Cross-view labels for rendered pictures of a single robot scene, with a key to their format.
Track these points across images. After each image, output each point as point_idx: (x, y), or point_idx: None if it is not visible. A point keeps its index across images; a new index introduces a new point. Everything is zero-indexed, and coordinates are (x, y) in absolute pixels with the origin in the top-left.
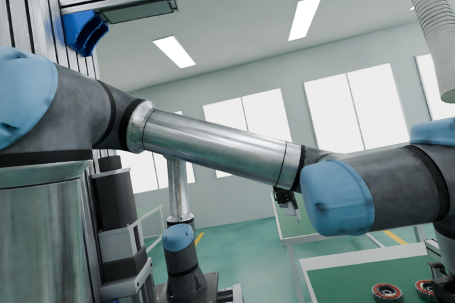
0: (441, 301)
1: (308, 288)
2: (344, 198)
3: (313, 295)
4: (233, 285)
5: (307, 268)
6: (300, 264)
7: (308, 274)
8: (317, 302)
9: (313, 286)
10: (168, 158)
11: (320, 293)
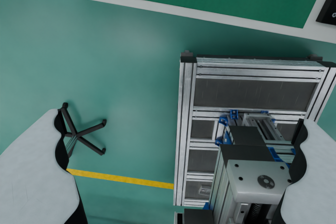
0: None
1: (113, 3)
2: None
3: (141, 4)
4: (239, 201)
5: None
6: None
7: None
8: (165, 3)
9: None
10: None
11: None
